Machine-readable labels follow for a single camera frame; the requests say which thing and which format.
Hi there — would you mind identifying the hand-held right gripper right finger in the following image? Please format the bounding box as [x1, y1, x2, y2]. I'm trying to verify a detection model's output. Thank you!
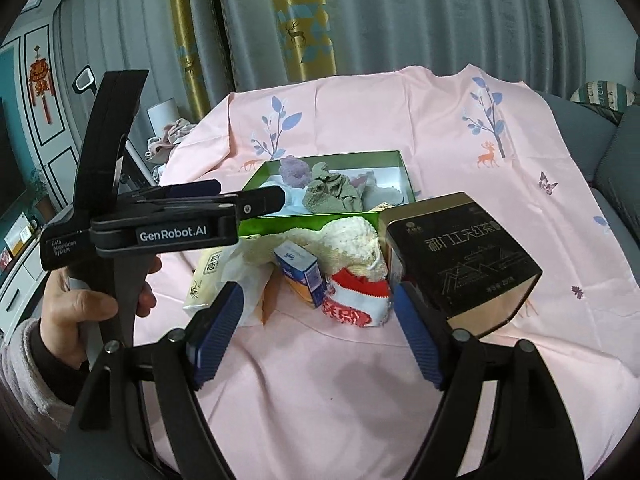
[395, 281, 583, 480]

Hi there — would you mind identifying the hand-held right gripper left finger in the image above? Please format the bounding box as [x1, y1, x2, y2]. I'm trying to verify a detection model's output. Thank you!
[62, 281, 246, 480]

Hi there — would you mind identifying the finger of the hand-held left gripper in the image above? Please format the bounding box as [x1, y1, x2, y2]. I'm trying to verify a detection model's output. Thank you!
[127, 179, 222, 206]
[145, 185, 287, 221]

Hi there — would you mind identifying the green cardboard box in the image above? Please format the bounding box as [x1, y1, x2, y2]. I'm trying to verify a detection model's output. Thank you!
[237, 150, 416, 241]

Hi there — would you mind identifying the purple mesh bath pouf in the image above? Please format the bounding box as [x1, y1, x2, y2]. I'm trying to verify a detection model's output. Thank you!
[279, 156, 313, 188]

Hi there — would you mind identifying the green cloth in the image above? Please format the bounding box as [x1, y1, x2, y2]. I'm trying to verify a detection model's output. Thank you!
[302, 161, 365, 215]

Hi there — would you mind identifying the red and white sock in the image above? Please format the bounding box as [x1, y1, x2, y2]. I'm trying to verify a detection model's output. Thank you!
[322, 267, 392, 330]

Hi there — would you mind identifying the cream fluffy towel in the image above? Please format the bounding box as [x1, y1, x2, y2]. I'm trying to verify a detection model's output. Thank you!
[240, 216, 388, 281]

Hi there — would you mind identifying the grey-blue cloth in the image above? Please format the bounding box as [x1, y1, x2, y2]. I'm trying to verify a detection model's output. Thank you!
[365, 182, 405, 209]

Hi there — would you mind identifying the person's left forearm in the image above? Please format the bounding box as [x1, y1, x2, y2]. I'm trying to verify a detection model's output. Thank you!
[0, 317, 91, 461]

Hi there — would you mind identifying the person's left hand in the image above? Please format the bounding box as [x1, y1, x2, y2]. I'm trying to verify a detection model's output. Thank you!
[40, 257, 163, 371]

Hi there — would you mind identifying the yellow tissue pack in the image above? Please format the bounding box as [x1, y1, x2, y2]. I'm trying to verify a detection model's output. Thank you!
[182, 247, 281, 328]

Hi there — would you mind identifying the pile of clothes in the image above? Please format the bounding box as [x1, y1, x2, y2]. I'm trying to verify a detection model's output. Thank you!
[144, 119, 198, 166]

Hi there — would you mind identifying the white tissue sheet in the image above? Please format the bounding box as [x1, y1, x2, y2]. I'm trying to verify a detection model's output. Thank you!
[215, 240, 276, 286]

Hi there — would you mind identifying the small blue tissue packet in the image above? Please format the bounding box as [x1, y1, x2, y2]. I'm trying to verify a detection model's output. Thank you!
[273, 241, 328, 308]

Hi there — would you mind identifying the pink printed bedsheet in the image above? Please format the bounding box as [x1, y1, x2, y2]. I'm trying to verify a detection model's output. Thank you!
[132, 64, 640, 480]

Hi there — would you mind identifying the black tea box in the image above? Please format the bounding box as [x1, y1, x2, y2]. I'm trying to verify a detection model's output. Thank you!
[377, 191, 543, 339]

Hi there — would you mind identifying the small potted plant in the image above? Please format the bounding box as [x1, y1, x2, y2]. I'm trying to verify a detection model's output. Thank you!
[29, 167, 52, 213]

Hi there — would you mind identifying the white cabinet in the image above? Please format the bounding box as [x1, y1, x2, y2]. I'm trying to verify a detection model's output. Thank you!
[0, 200, 76, 341]

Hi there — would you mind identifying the yellow patterned curtain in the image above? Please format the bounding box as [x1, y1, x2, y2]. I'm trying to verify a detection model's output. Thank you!
[167, 0, 211, 121]
[265, 0, 336, 81]

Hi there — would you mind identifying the rounded rectangular stand mirror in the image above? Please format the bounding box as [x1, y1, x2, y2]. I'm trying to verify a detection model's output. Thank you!
[74, 66, 97, 95]

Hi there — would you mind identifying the dark television screen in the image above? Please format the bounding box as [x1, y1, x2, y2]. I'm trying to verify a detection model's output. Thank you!
[0, 100, 27, 221]

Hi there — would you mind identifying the grey curtain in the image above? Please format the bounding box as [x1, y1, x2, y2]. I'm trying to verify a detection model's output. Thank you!
[50, 0, 640, 126]

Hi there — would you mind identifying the grey sofa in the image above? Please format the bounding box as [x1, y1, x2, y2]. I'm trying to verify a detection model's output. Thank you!
[537, 87, 640, 211]

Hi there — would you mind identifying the striped pillow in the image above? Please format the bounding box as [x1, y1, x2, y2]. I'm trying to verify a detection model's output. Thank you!
[570, 80, 640, 123]

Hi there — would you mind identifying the red knot wall ornament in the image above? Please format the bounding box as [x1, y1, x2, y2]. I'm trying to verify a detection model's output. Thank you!
[27, 45, 56, 123]

